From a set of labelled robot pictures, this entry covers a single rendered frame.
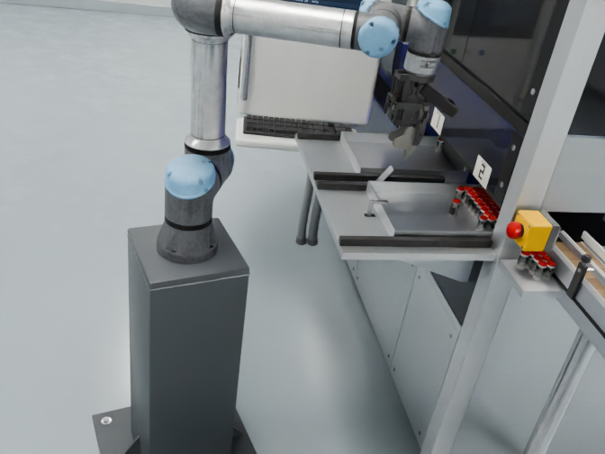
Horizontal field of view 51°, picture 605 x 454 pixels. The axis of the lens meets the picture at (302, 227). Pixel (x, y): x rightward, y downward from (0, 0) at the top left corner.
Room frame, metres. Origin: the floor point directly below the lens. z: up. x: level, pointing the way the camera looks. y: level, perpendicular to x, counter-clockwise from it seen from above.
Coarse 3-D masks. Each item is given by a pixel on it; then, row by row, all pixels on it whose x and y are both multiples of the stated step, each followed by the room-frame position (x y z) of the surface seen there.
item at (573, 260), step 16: (592, 240) 1.36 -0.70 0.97; (560, 256) 1.32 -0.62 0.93; (576, 256) 1.30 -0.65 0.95; (592, 256) 1.35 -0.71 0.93; (560, 272) 1.29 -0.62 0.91; (576, 272) 1.23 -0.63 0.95; (592, 272) 1.23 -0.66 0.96; (576, 288) 1.22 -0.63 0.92; (592, 288) 1.20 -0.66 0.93; (576, 304) 1.21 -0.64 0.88; (592, 304) 1.16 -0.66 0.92; (576, 320) 1.19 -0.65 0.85; (592, 320) 1.14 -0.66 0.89; (592, 336) 1.13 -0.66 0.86
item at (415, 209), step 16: (368, 192) 1.59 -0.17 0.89; (384, 192) 1.62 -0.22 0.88; (400, 192) 1.63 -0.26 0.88; (416, 192) 1.65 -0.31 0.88; (432, 192) 1.66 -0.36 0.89; (448, 192) 1.67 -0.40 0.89; (384, 208) 1.53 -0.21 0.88; (400, 208) 1.54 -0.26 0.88; (416, 208) 1.55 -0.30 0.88; (432, 208) 1.57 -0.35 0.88; (448, 208) 1.58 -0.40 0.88; (464, 208) 1.59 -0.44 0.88; (384, 224) 1.43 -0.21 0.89; (400, 224) 1.45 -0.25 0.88; (416, 224) 1.46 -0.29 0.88; (432, 224) 1.48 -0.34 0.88; (448, 224) 1.49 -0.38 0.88; (464, 224) 1.50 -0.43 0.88
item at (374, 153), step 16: (352, 144) 1.93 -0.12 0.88; (368, 144) 1.95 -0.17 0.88; (384, 144) 1.97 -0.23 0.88; (432, 144) 2.02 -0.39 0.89; (352, 160) 1.78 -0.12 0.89; (368, 160) 1.82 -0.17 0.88; (384, 160) 1.84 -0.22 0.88; (400, 160) 1.85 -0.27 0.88; (416, 160) 1.87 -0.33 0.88; (432, 160) 1.89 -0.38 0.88; (448, 160) 1.91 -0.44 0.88; (448, 176) 1.76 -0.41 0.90; (464, 176) 1.77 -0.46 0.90
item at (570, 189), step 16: (448, 64) 1.90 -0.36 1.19; (464, 80) 1.78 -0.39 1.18; (480, 80) 1.72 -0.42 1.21; (496, 96) 1.59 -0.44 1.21; (512, 112) 1.50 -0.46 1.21; (448, 144) 1.77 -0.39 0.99; (576, 144) 1.39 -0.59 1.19; (592, 144) 1.40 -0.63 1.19; (464, 160) 1.66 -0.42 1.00; (560, 160) 1.38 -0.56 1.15; (576, 160) 1.39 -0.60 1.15; (592, 160) 1.40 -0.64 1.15; (560, 176) 1.38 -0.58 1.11; (576, 176) 1.39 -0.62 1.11; (592, 176) 1.40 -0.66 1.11; (560, 192) 1.39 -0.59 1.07; (576, 192) 1.40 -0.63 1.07; (592, 192) 1.41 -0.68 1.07; (544, 208) 1.38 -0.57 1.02; (560, 208) 1.39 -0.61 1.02; (576, 208) 1.40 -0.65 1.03; (592, 208) 1.41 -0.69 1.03
